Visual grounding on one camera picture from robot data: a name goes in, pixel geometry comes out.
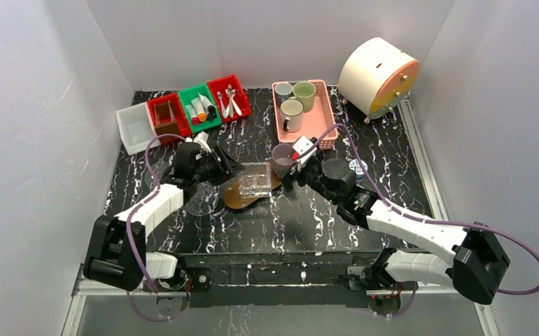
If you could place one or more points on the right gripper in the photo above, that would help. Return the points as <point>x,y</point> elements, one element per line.
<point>300,172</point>

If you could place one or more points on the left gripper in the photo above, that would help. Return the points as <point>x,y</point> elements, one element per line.
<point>222,166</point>

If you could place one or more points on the clear textured square holder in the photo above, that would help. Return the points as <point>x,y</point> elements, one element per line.
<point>255,181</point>

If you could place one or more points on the purple mug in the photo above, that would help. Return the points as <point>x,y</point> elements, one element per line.
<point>281,160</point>

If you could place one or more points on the white ribbed mug black rim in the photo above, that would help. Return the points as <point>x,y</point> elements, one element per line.
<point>291,114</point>

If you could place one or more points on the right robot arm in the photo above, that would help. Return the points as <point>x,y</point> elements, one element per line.
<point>470,259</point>

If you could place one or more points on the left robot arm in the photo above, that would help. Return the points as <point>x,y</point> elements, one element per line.
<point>117,254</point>

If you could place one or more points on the brown oval wooden tray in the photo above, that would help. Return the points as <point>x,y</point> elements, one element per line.
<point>232,196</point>

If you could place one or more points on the white toothbrush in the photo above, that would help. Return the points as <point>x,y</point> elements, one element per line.
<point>223,110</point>
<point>237,110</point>
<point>230,108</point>

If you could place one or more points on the pink cap toothpaste tube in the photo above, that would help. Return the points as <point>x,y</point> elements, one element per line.
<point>193,116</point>

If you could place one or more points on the black cap toothpaste tube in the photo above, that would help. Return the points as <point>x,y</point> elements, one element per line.
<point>208,106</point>

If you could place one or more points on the orange cap toothpaste tube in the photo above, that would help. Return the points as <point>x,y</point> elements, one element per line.
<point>198,106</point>

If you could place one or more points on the pink perforated basket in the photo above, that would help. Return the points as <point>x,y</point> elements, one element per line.
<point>315,122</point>

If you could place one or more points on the left red plastic bin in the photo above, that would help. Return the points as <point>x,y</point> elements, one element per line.
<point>177,107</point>

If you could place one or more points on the red plastic bin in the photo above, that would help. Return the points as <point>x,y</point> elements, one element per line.
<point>177,107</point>
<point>241,98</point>

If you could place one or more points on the right red plastic bin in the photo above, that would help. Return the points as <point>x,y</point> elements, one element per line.
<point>241,98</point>

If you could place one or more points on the green mug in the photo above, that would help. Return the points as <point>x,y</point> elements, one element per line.
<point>305,91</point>

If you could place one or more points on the brown wooden holder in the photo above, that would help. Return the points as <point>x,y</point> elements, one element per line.
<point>165,122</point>

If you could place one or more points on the green plastic bin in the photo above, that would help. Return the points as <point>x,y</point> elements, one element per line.
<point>187,95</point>

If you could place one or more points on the grey mug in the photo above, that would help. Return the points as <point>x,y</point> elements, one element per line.
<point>282,92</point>

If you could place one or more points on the white plastic bin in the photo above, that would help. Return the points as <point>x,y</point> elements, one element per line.
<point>136,127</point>

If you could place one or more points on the white cylindrical appliance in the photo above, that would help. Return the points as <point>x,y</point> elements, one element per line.
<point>376,76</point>

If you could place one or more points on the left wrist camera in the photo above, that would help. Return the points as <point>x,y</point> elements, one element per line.
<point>202,139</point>

